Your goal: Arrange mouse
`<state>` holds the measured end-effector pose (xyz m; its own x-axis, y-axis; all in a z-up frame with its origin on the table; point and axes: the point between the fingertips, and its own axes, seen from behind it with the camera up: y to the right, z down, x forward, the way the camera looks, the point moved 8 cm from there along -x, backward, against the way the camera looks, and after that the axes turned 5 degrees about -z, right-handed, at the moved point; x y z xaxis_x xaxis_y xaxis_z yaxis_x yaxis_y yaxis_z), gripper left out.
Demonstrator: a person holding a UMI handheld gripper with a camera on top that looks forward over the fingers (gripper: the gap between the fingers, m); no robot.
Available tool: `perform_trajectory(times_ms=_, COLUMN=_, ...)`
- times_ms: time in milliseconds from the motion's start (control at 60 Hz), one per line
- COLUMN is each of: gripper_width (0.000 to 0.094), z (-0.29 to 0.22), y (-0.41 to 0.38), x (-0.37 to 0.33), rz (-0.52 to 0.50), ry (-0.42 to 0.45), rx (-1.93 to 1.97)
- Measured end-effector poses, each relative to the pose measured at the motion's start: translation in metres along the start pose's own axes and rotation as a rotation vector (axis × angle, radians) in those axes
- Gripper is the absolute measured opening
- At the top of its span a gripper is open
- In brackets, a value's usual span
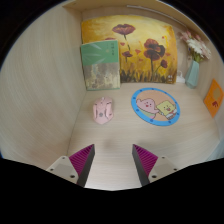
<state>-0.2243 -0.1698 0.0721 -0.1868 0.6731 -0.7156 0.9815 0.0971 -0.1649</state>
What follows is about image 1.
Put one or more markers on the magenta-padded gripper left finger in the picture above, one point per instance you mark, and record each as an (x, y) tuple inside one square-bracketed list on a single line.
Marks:
[(63, 166)]

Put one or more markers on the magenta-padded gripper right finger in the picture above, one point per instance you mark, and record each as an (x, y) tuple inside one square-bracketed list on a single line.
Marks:
[(161, 166)]

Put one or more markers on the pink computer mouse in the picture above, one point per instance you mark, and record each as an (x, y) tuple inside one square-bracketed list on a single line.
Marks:
[(103, 110)]

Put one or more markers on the round cartoon mouse pad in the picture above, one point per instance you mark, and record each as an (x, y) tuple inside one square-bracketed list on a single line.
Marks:
[(155, 106)]

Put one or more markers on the orange booklet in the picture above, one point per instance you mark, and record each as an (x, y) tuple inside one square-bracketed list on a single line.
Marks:
[(214, 97)]

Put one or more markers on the small white adapter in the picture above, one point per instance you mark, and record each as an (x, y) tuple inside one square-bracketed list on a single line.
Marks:
[(180, 78)]

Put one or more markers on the teal faceted vase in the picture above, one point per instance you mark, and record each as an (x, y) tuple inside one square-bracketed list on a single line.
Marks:
[(192, 76)]

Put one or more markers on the green cover book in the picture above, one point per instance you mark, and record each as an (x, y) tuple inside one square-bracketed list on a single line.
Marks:
[(100, 65)]

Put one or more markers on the poppy flower painting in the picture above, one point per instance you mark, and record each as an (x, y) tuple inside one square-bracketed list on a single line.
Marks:
[(143, 43)]

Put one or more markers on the pink and white flower bouquet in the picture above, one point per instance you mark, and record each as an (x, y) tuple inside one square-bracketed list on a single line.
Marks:
[(197, 46)]

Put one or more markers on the white light bar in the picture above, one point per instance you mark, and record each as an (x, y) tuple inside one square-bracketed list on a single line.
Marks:
[(156, 12)]

